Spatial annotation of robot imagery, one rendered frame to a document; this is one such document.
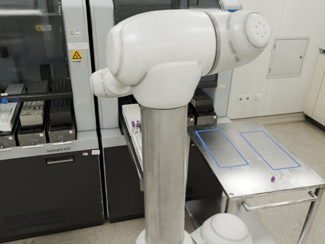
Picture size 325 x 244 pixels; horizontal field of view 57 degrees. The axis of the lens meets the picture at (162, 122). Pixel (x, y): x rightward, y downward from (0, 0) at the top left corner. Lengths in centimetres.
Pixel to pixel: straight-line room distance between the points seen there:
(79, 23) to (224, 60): 112
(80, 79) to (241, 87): 209
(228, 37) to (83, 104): 126
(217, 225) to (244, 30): 54
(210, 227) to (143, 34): 58
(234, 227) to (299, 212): 169
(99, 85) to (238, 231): 65
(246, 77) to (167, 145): 278
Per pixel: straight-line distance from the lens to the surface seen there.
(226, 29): 61
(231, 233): 89
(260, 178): 137
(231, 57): 61
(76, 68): 167
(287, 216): 250
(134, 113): 172
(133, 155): 145
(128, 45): 53
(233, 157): 147
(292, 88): 376
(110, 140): 176
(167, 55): 54
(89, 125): 181
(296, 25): 351
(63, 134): 173
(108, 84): 106
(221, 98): 196
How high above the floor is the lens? 161
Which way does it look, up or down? 27 degrees down
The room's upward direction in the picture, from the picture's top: 2 degrees clockwise
